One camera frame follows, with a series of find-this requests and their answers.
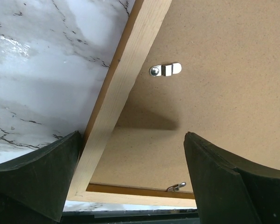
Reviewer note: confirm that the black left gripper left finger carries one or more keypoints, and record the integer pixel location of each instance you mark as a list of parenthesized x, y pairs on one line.
[(34, 187)]

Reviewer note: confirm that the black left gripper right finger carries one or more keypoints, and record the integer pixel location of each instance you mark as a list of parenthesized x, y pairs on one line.
[(230, 189)]

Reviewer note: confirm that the brown frame backing board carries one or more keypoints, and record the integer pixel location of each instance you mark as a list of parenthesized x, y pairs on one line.
[(213, 70)]

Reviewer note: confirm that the brown wooden picture frame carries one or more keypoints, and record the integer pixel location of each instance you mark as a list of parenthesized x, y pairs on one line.
[(139, 34)]

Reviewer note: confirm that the black robot mounting base rail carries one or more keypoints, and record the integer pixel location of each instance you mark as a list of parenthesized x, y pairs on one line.
[(180, 216)]

